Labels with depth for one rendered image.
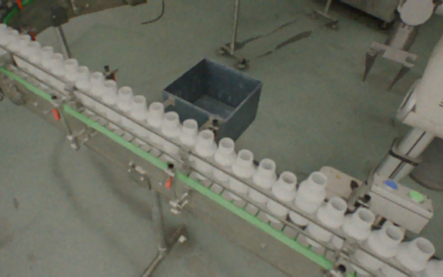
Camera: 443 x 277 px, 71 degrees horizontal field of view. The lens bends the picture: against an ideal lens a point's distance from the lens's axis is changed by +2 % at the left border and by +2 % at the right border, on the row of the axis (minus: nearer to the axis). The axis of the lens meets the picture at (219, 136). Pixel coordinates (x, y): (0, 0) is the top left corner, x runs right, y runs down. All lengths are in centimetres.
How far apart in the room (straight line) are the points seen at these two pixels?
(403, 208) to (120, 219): 157
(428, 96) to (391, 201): 44
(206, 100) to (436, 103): 94
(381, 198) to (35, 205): 192
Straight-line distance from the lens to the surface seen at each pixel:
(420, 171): 255
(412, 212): 89
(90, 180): 223
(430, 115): 122
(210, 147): 80
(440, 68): 114
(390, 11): 434
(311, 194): 72
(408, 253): 78
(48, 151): 250
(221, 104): 154
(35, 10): 204
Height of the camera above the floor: 174
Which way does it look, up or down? 47 degrees down
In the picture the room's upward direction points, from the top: 5 degrees clockwise
